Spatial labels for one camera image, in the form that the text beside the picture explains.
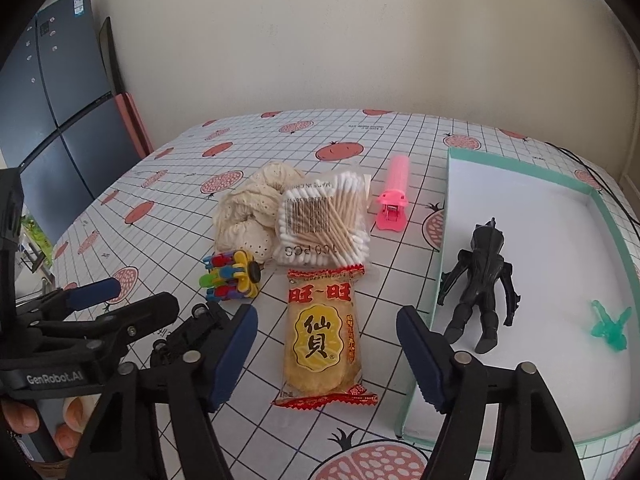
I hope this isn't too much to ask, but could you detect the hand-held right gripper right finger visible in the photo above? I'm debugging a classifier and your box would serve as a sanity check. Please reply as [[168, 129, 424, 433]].
[[397, 306, 586, 480]]

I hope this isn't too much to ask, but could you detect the colourful plastic block toy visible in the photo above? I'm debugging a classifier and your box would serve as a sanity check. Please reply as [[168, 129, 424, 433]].
[[202, 249, 264, 302]]

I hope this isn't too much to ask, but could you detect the white box with teal rim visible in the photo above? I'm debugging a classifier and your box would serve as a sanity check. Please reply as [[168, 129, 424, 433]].
[[395, 147, 640, 447]]

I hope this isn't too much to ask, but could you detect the black cable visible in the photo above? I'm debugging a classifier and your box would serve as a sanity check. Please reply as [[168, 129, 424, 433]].
[[544, 141, 640, 243]]

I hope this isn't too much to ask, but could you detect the person's left hand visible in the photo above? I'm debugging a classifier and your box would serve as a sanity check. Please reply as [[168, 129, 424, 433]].
[[0, 394, 104, 453]]

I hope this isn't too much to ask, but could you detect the pink leaning board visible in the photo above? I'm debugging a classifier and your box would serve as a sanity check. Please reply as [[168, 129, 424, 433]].
[[112, 92, 154, 159]]

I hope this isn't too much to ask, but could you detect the black leaning board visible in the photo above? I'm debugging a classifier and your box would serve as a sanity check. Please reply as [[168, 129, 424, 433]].
[[96, 16, 127, 97]]

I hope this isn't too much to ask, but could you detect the yellow rice cracker packet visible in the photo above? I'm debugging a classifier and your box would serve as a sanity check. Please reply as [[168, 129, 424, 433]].
[[271, 266, 380, 408]]

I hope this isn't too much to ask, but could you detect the green translucent toy figure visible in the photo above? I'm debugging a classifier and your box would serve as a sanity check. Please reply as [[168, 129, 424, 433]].
[[587, 299, 633, 356]]

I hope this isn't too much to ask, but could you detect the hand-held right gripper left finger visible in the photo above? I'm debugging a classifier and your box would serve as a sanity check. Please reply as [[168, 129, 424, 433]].
[[67, 304, 259, 480]]

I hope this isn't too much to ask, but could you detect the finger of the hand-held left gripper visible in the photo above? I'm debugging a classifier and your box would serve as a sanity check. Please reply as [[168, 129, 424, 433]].
[[34, 292, 181, 362], [15, 279, 123, 322]]

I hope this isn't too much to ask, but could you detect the black monster figure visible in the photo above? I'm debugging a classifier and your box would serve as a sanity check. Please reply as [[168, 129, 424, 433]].
[[436, 217, 524, 354]]

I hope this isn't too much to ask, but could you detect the pink hair roller clip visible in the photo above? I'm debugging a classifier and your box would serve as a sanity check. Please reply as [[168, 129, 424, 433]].
[[367, 154, 413, 233]]

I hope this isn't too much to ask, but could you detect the dark grey refrigerator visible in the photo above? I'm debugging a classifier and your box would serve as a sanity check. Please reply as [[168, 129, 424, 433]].
[[0, 0, 147, 243]]

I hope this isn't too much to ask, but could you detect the grid-printed pomegranate tablecloth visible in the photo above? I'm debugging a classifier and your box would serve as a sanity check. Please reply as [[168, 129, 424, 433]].
[[47, 108, 640, 480]]

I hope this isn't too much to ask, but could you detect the green packet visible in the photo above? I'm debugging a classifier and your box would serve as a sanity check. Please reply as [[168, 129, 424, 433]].
[[21, 214, 54, 262]]

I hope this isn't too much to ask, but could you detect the cotton swab pack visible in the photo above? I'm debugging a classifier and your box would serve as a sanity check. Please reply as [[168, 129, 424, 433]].
[[271, 171, 372, 267]]

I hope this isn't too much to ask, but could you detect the cream perforated cloth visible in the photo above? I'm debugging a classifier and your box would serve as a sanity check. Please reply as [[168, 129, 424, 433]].
[[212, 160, 307, 263]]

